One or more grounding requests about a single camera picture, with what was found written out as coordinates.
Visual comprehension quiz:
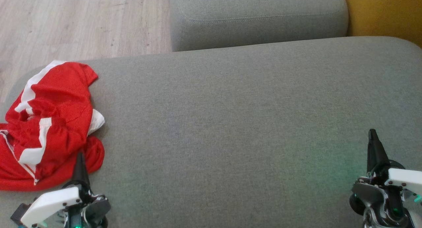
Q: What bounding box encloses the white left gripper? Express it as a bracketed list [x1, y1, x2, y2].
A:
[20, 151, 111, 228]

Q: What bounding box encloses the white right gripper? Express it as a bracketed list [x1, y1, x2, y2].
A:
[349, 129, 422, 228]

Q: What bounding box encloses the red white striped jersey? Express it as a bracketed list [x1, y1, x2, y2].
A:
[0, 109, 106, 192]

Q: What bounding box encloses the yellow cushion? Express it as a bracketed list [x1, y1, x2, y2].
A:
[342, 0, 422, 48]

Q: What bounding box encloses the grey fabric sofa seat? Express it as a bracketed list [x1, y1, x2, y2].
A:
[0, 36, 422, 228]

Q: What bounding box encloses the grey fabric sofa cushion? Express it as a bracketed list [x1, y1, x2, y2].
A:
[169, 0, 349, 52]

